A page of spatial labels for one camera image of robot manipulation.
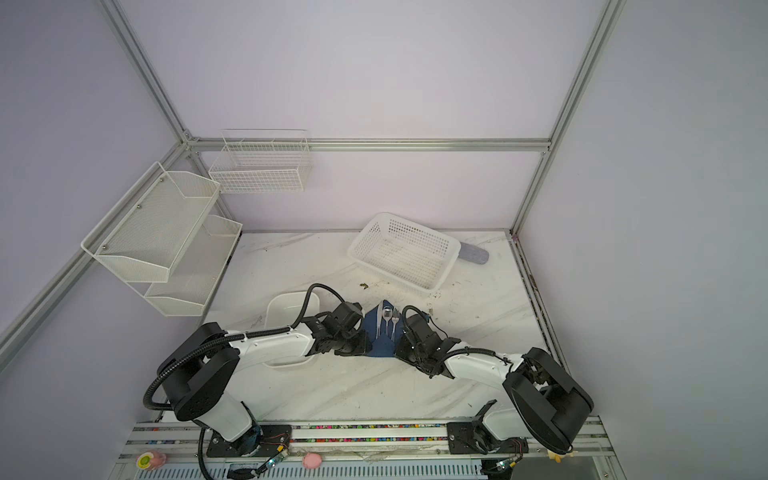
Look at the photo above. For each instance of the silver fork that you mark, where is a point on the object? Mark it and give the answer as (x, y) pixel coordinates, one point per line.
(394, 322)

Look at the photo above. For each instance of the silver spoon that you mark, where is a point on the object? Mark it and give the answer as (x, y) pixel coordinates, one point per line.
(387, 316)

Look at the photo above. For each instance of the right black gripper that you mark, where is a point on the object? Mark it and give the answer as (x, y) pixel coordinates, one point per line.
(399, 353)

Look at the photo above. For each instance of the pink green toy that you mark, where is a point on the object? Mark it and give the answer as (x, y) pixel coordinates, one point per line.
(150, 460)

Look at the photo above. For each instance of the pink round toy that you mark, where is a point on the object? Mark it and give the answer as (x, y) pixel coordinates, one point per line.
(312, 461)

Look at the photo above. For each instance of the white perforated plastic basket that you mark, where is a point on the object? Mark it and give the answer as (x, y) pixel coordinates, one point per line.
(399, 249)

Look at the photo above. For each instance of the blue paper napkin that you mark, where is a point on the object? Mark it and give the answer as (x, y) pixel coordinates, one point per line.
(383, 347)

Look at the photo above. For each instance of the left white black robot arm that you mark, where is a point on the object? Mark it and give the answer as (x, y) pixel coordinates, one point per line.
(192, 382)

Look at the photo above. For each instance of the white rectangular plastic tray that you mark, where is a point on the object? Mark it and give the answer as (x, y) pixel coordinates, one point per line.
(283, 310)

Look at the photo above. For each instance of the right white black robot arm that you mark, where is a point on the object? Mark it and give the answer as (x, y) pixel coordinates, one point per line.
(552, 405)

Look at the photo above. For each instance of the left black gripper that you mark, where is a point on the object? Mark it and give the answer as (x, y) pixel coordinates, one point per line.
(360, 350)

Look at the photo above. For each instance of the white wire wall basket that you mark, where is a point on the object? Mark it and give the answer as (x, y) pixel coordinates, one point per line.
(255, 161)

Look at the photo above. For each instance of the white two-tier mesh shelf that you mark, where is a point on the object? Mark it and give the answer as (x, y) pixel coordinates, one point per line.
(164, 240)

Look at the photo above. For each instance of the silver table knife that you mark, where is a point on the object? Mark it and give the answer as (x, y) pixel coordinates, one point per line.
(379, 318)

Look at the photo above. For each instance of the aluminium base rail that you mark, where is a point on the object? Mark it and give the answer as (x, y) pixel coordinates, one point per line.
(384, 449)

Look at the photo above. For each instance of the grey oval pouch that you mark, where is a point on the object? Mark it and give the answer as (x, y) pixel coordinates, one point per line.
(473, 254)

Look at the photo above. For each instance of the yellow toy figure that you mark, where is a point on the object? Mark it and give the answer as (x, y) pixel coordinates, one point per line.
(555, 457)

